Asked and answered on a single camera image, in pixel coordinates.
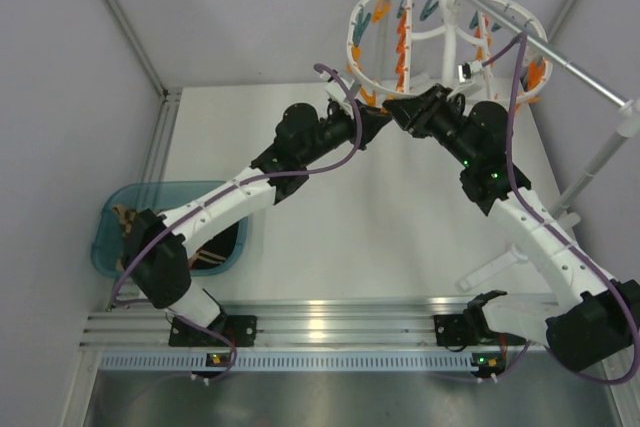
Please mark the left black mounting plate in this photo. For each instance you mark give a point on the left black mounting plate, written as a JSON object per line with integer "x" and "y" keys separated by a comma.
{"x": 240, "y": 330}

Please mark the white round clip hanger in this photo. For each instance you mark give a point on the white round clip hanger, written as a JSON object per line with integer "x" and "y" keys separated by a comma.
{"x": 397, "y": 48}

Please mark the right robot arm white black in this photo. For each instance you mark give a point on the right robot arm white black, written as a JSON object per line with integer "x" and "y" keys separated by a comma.
{"x": 594, "y": 316}

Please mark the brown checkered sock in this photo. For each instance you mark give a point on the brown checkered sock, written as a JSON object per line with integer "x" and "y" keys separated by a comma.
{"x": 125, "y": 219}

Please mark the teal plastic basket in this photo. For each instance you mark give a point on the teal plastic basket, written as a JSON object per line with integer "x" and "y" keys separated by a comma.
{"x": 156, "y": 196}

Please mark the white rack base foot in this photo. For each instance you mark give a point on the white rack base foot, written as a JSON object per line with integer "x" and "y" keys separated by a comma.
{"x": 511, "y": 257}

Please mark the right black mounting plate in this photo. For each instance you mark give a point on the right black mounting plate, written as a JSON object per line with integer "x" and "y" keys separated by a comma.
{"x": 453, "y": 332}

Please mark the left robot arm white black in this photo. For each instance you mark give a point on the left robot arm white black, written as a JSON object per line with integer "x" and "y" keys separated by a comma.
{"x": 159, "y": 246}

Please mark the black mounting plate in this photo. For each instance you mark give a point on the black mounting plate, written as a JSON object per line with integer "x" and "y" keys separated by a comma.
{"x": 240, "y": 330}
{"x": 453, "y": 332}

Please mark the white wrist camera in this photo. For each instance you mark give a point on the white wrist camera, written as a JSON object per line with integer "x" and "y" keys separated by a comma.
{"x": 336, "y": 93}
{"x": 471, "y": 79}

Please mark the black striped sock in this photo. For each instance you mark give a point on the black striped sock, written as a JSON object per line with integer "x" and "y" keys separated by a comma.
{"x": 215, "y": 252}

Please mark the orange clothes peg left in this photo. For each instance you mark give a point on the orange clothes peg left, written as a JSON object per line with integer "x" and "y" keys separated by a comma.
{"x": 370, "y": 99}

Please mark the aluminium rail frame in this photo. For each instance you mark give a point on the aluminium rail frame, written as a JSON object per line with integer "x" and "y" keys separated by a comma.
{"x": 362, "y": 256}

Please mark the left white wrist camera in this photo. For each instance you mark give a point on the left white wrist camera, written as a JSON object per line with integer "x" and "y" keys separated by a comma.
{"x": 336, "y": 93}

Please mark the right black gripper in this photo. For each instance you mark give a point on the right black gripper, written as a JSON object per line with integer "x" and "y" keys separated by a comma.
{"x": 407, "y": 112}

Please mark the perforated grey cable duct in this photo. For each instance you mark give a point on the perforated grey cable duct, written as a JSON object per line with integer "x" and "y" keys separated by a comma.
{"x": 320, "y": 361}

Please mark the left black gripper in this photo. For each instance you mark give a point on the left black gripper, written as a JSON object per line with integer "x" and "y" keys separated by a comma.
{"x": 372, "y": 119}

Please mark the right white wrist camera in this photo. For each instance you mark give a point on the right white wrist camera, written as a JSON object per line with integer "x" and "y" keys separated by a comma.
{"x": 471, "y": 79}

